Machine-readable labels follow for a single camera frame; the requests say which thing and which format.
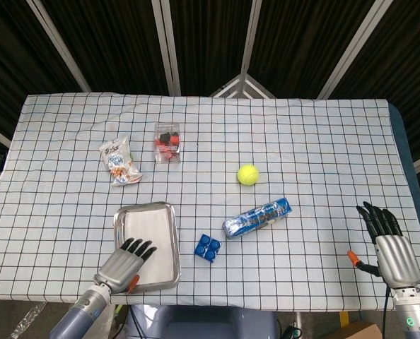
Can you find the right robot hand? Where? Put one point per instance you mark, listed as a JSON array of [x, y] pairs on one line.
[[395, 254]]

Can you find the silver metal tray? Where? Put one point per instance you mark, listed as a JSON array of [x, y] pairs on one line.
[[117, 226]]

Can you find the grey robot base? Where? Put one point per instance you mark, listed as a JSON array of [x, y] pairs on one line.
[[203, 323]]

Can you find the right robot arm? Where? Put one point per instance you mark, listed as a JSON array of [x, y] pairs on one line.
[[411, 314]]

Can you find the blue cookie box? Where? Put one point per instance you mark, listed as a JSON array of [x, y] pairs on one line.
[[256, 219]]

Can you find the cardboard box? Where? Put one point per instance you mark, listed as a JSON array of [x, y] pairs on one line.
[[360, 332]]

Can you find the yellow tennis ball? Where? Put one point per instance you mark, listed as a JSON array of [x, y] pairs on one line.
[[248, 174]]

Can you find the white metal frame stand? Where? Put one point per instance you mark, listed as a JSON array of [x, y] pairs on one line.
[[243, 86]]

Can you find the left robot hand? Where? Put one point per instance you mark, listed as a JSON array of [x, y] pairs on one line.
[[119, 268]]

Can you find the white frame post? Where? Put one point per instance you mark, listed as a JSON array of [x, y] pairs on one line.
[[249, 35], [355, 49], [59, 46], [167, 46]]

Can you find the blue building block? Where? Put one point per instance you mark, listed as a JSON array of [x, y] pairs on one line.
[[208, 249]]

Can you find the white paper sheet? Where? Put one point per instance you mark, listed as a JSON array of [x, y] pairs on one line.
[[150, 226]]

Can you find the clear plastic box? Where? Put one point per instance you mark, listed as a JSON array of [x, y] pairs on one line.
[[167, 143]]

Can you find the checkered tablecloth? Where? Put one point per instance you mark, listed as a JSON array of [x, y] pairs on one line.
[[302, 141]]

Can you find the crumpled snack bag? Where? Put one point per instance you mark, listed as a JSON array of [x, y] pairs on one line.
[[119, 162]]

